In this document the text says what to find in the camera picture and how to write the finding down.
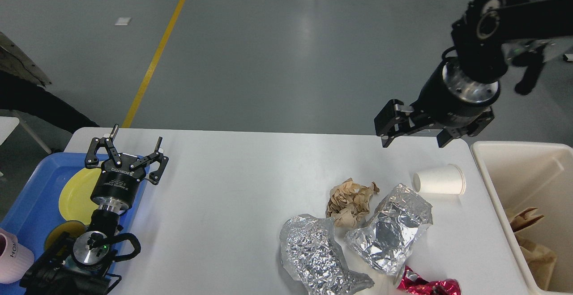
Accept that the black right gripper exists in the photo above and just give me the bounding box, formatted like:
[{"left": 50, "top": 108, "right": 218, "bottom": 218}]
[{"left": 374, "top": 60, "right": 500, "bottom": 148}]

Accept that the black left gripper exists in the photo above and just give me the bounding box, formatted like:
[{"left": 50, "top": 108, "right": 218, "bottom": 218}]
[{"left": 84, "top": 124, "right": 170, "bottom": 215}]

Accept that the yellow plastic plate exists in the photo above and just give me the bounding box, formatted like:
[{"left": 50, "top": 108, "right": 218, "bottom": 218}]
[{"left": 59, "top": 169, "right": 100, "bottom": 225}]

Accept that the brown paper ball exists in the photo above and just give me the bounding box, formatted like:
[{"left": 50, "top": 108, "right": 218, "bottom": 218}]
[{"left": 325, "top": 177, "right": 380, "bottom": 228}]

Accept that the brown paper bag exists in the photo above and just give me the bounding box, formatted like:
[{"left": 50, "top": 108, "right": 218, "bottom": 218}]
[
  {"left": 515, "top": 235, "right": 557, "bottom": 291},
  {"left": 506, "top": 207, "right": 545, "bottom": 233}
]

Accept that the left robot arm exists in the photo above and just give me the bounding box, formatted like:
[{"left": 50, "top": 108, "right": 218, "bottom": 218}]
[{"left": 20, "top": 125, "right": 169, "bottom": 295}]

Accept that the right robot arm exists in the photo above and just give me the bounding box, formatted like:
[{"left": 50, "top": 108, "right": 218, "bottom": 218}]
[{"left": 374, "top": 0, "right": 572, "bottom": 148}]

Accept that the white paper cup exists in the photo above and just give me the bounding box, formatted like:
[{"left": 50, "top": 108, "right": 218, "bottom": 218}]
[{"left": 413, "top": 164, "right": 466, "bottom": 195}]

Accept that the blue plastic tray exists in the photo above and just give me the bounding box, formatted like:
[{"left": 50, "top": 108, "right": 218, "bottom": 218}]
[{"left": 0, "top": 152, "right": 151, "bottom": 295}]

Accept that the white plastic bin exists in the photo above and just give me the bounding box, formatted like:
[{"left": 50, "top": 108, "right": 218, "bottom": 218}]
[{"left": 471, "top": 141, "right": 573, "bottom": 295}]

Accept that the crumpled aluminium foil upper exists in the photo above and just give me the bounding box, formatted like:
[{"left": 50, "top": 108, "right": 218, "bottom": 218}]
[{"left": 344, "top": 184, "right": 433, "bottom": 276}]

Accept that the crumpled aluminium foil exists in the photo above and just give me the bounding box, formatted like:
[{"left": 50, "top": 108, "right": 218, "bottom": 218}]
[
  {"left": 344, "top": 184, "right": 433, "bottom": 276},
  {"left": 279, "top": 214, "right": 375, "bottom": 295}
]

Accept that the small white side table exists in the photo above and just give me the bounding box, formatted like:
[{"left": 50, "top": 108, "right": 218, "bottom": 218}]
[{"left": 0, "top": 116, "right": 53, "bottom": 154}]

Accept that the pink mug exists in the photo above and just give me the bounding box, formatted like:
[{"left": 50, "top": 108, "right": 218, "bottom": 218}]
[{"left": 0, "top": 229, "right": 34, "bottom": 284}]

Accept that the crushed red can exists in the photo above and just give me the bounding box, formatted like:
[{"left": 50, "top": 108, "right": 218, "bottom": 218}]
[{"left": 396, "top": 266, "right": 462, "bottom": 295}]

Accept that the crumpled aluminium foil lower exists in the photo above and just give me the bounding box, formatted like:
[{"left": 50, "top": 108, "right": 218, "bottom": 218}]
[{"left": 279, "top": 214, "right": 375, "bottom": 295}]

